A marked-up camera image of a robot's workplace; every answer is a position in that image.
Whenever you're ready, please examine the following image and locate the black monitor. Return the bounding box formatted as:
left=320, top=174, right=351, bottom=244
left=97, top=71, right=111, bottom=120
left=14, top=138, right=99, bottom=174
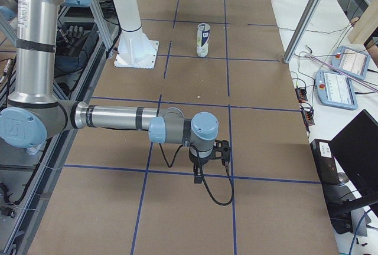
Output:
left=328, top=109, right=378, bottom=208

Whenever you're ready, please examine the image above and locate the aluminium frame post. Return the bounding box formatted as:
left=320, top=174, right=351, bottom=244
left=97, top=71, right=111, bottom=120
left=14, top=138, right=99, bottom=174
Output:
left=283, top=0, right=321, bottom=64

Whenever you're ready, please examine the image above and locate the orange black connector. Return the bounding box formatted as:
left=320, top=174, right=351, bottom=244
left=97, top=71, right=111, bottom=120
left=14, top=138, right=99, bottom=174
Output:
left=299, top=102, right=315, bottom=128
left=295, top=86, right=308, bottom=102

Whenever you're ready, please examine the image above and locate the far orange black connector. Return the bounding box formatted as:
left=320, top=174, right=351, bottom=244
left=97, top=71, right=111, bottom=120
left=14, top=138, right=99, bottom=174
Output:
left=295, top=86, right=308, bottom=102

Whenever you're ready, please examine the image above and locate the near orange black connector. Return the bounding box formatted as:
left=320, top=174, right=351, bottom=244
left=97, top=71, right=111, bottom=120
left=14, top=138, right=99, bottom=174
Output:
left=299, top=102, right=315, bottom=128

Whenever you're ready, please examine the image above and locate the near teach pendant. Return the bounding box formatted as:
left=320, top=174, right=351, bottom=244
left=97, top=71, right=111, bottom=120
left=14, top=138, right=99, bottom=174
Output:
left=315, top=70, right=358, bottom=110

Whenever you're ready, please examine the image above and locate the wooden board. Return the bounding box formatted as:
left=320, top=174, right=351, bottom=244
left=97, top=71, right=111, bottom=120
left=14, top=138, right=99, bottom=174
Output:
left=348, top=0, right=378, bottom=44

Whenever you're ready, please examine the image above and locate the black computer box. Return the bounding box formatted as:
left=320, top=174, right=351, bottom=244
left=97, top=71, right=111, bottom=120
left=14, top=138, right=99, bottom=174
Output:
left=310, top=139, right=339, bottom=185

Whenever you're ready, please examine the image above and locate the clear tennis ball can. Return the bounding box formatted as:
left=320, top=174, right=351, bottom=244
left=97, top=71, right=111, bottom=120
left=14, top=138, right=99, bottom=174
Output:
left=197, top=23, right=211, bottom=57

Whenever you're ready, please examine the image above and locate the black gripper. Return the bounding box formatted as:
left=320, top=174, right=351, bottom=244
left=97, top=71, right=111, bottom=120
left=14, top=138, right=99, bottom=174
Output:
left=189, top=140, right=231, bottom=184

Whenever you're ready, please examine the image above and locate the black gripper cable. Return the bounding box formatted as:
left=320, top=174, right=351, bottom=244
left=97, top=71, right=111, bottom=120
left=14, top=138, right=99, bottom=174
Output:
left=158, top=142, right=234, bottom=207

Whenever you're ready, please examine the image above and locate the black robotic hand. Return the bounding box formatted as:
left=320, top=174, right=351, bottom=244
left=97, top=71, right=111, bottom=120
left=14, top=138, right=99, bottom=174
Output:
left=56, top=25, right=98, bottom=58

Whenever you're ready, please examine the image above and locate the white pedestal column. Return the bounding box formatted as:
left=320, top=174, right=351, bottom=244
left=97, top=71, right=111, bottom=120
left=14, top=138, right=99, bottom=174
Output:
left=113, top=0, right=159, bottom=69

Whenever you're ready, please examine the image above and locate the far teach pendant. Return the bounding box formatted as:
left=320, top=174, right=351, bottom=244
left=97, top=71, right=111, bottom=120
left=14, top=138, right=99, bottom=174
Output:
left=331, top=46, right=371, bottom=80

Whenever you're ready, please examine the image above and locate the teach pendant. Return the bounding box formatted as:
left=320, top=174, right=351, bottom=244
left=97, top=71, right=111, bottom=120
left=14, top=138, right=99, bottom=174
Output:
left=315, top=70, right=358, bottom=110
left=331, top=46, right=371, bottom=80

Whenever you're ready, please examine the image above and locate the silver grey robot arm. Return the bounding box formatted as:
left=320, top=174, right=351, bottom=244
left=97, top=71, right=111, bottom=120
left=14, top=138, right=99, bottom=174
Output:
left=1, top=0, right=231, bottom=184

